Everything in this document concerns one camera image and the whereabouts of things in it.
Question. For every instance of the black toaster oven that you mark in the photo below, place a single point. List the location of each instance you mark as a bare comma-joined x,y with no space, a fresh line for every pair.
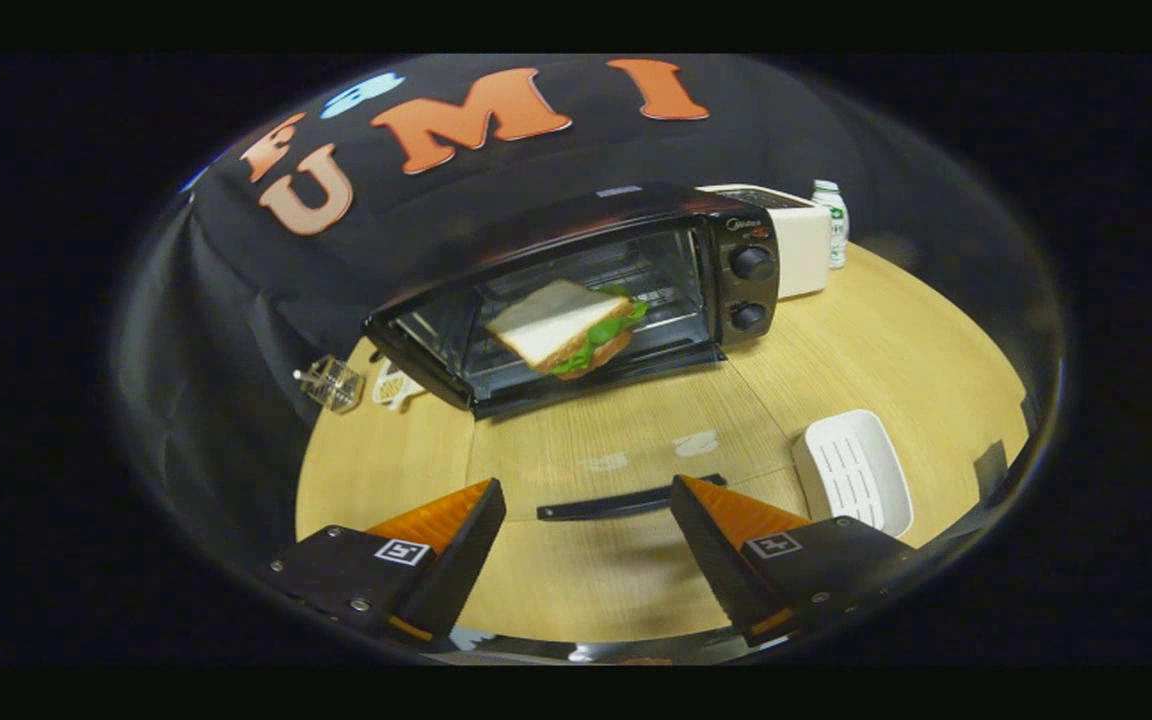
746,290

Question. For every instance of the white ribbed tray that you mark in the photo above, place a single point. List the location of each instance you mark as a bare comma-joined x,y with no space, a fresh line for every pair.
851,470

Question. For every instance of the white pop-up toaster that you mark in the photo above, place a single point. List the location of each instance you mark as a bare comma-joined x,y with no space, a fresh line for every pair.
801,250

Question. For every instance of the white bottle green label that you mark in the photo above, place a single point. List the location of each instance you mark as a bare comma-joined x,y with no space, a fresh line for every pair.
834,225

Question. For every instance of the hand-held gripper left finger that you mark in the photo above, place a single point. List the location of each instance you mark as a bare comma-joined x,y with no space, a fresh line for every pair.
461,560

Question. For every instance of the small white holder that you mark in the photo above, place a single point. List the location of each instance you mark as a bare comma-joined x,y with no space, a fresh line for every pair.
394,388

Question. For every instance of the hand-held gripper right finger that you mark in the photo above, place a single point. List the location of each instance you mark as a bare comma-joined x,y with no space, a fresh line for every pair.
711,555

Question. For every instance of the clear glass measuring cup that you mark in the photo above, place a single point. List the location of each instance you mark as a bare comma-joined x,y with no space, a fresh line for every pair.
334,385

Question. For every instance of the lettuce sandwich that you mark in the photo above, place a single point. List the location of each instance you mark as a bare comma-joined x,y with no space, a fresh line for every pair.
546,325

